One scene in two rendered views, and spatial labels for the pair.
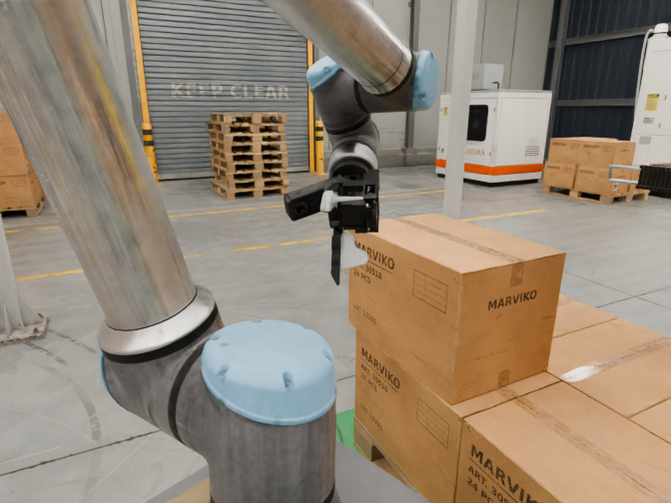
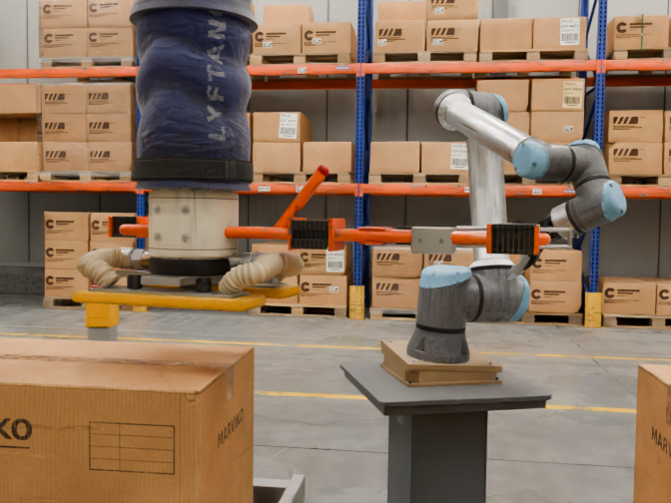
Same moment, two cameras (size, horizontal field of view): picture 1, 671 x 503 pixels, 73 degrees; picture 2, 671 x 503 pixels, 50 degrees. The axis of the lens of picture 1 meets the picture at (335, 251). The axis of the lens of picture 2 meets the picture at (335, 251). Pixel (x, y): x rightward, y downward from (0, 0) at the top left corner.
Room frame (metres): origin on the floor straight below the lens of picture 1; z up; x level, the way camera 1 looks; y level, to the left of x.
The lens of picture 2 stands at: (1.37, -1.88, 1.24)
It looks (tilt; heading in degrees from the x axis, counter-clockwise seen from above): 3 degrees down; 124
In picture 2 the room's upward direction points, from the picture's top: 1 degrees clockwise
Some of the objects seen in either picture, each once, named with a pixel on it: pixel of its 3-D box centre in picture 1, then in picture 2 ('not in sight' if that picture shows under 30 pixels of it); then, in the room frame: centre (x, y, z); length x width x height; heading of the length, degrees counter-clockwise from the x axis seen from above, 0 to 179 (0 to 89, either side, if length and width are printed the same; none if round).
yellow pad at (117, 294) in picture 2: not in sight; (168, 289); (0.41, -0.98, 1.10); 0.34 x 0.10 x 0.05; 17
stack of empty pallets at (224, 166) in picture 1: (247, 153); not in sight; (7.87, 1.52, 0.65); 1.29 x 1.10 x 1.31; 26
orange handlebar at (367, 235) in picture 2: not in sight; (311, 232); (0.53, -0.72, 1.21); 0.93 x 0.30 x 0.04; 17
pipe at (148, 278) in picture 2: not in sight; (194, 264); (0.38, -0.89, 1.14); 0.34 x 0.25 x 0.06; 17
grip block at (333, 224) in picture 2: not in sight; (317, 234); (0.62, -0.82, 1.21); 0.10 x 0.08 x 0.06; 107
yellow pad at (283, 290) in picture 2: not in sight; (216, 280); (0.35, -0.80, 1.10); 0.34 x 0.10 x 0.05; 17
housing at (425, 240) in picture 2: not in sight; (433, 240); (0.82, -0.76, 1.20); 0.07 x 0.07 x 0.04; 17
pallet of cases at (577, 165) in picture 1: (596, 168); not in sight; (7.43, -4.27, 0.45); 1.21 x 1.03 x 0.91; 26
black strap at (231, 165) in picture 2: not in sight; (195, 171); (0.38, -0.89, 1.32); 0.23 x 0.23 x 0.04
